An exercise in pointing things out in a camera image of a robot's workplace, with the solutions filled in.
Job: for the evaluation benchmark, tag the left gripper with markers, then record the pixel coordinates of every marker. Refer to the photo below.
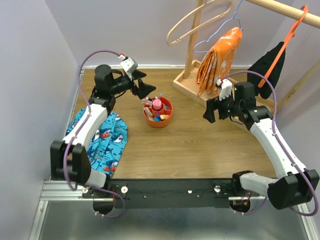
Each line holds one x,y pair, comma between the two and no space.
144,89

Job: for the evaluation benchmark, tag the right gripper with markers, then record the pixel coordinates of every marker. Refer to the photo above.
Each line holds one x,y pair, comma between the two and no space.
212,103

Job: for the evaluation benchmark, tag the white grey marker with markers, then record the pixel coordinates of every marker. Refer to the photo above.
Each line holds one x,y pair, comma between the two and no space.
147,102

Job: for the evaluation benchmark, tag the pink crayon tube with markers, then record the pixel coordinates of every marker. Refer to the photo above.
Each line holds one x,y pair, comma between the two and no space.
157,104

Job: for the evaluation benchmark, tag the black blue highlighter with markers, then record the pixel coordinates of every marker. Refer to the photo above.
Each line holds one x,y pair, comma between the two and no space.
157,119

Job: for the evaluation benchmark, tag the pink yellow highlighter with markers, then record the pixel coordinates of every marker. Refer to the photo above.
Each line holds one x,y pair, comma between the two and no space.
164,116

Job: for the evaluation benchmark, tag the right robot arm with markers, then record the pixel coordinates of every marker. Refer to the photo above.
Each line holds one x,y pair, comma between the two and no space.
294,183

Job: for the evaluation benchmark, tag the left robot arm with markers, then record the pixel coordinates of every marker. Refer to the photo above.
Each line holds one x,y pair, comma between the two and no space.
68,157

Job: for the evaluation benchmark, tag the orange round desk organizer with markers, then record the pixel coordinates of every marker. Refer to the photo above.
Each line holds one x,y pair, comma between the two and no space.
149,113

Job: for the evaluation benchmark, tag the wooden clothes rack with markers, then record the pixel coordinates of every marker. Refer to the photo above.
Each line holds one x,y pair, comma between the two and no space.
185,81

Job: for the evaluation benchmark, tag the orange folded cloth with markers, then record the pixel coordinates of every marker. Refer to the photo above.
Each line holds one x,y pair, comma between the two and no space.
217,63

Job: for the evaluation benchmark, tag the blue shark print shorts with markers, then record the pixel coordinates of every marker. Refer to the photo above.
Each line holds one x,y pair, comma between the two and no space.
107,144

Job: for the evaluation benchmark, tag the black garment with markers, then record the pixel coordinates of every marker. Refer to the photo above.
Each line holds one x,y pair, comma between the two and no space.
262,66

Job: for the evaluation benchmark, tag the orange plastic hanger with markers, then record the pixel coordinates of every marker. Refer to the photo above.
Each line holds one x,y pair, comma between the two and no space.
276,56

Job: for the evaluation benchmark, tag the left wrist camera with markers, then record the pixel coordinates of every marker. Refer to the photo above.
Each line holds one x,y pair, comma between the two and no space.
129,65

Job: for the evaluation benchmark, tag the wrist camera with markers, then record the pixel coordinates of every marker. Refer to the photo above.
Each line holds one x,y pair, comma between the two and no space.
129,65
225,87

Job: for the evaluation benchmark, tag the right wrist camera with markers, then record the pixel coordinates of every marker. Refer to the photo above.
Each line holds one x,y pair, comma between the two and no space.
225,87

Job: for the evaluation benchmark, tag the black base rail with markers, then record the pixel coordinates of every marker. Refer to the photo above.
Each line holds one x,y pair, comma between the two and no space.
174,193

